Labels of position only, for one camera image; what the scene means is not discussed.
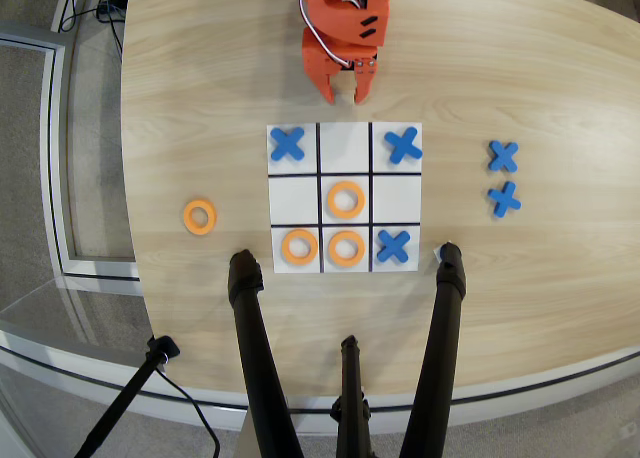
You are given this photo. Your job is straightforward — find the blue foam cross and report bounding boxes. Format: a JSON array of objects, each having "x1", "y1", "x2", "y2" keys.
[
  {"x1": 269, "y1": 126, "x2": 307, "y2": 163},
  {"x1": 375, "y1": 227, "x2": 413, "y2": 266},
  {"x1": 486, "y1": 140, "x2": 521, "y2": 175},
  {"x1": 383, "y1": 125, "x2": 425, "y2": 166},
  {"x1": 486, "y1": 179, "x2": 523, "y2": 220}
]

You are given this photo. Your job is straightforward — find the grey metal frame panel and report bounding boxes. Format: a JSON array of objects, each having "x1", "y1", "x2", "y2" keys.
[{"x1": 0, "y1": 21, "x2": 144, "y2": 295}]

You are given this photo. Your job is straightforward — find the white tic-tac-toe board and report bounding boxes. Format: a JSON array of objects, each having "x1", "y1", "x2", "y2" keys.
[{"x1": 266, "y1": 122, "x2": 424, "y2": 274}]

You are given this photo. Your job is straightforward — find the thick black tripod leg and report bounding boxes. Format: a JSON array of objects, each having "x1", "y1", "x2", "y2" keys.
[
  {"x1": 227, "y1": 248, "x2": 305, "y2": 458},
  {"x1": 398, "y1": 241, "x2": 468, "y2": 458}
]

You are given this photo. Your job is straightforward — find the slim black stand pole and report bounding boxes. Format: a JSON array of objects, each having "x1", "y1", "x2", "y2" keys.
[{"x1": 73, "y1": 334, "x2": 182, "y2": 458}]

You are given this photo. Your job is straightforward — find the black floor cable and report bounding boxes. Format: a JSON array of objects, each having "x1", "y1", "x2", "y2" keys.
[
  {"x1": 95, "y1": 0, "x2": 125, "y2": 65},
  {"x1": 57, "y1": 0, "x2": 86, "y2": 34}
]

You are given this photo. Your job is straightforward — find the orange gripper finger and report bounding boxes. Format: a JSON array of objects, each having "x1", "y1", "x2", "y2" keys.
[
  {"x1": 301, "y1": 29, "x2": 354, "y2": 104},
  {"x1": 352, "y1": 56, "x2": 380, "y2": 106}
]

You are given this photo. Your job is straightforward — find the black stand cable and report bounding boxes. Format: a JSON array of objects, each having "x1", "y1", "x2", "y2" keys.
[{"x1": 153, "y1": 365, "x2": 222, "y2": 458}]

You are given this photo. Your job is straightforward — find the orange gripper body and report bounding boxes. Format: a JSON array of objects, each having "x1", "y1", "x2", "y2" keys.
[{"x1": 306, "y1": 0, "x2": 391, "y2": 48}]

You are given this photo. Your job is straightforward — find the thin black tripod leg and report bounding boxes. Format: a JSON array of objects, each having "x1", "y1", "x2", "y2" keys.
[{"x1": 329, "y1": 333, "x2": 374, "y2": 458}]

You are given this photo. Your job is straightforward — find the black camera tripod legs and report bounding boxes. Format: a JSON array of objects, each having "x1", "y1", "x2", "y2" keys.
[{"x1": 0, "y1": 322, "x2": 640, "y2": 435}]

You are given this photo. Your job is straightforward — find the orange foam ring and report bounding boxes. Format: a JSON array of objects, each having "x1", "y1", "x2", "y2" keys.
[
  {"x1": 182, "y1": 198, "x2": 219, "y2": 236},
  {"x1": 327, "y1": 229, "x2": 368, "y2": 269},
  {"x1": 280, "y1": 227, "x2": 320, "y2": 266},
  {"x1": 326, "y1": 180, "x2": 367, "y2": 219}
]

